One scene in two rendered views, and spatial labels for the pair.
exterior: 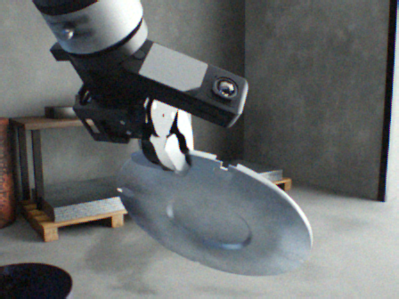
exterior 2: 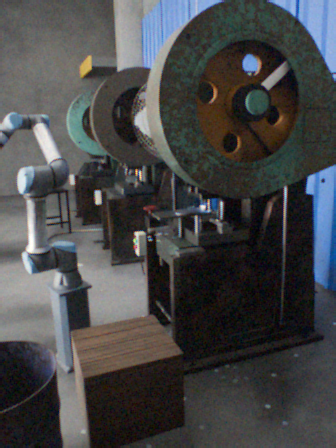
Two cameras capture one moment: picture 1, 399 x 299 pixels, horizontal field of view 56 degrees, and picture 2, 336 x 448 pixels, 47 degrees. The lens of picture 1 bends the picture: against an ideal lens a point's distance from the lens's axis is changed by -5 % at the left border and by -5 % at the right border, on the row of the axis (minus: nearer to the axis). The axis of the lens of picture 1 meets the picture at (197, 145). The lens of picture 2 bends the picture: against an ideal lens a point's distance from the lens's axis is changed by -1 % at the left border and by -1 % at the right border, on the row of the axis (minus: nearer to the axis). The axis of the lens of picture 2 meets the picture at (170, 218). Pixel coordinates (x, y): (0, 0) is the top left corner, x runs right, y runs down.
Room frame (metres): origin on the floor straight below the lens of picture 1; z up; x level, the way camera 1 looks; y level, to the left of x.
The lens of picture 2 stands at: (2.02, 1.54, 1.24)
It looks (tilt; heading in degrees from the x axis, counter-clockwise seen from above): 13 degrees down; 198
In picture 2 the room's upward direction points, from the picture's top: 2 degrees counter-clockwise
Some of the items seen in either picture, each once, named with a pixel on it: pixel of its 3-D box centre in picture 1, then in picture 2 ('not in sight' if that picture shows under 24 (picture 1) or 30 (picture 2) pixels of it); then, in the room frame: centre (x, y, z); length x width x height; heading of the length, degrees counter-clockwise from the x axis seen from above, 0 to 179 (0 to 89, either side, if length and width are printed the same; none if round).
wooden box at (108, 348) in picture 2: not in sight; (125, 376); (0.64, 0.87, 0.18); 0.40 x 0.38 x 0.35; 129
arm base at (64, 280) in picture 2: not in sight; (67, 275); (0.34, 0.43, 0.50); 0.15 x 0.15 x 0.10
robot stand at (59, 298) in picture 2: not in sight; (72, 323); (0.34, 0.43, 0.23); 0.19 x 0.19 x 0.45; 55
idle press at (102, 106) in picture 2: not in sight; (166, 165); (-1.70, 0.33, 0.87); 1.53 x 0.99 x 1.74; 125
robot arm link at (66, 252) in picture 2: not in sight; (64, 254); (0.35, 0.42, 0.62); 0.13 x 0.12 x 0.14; 144
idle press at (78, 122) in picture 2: not in sight; (120, 156); (-3.08, -0.78, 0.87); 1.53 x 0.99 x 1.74; 130
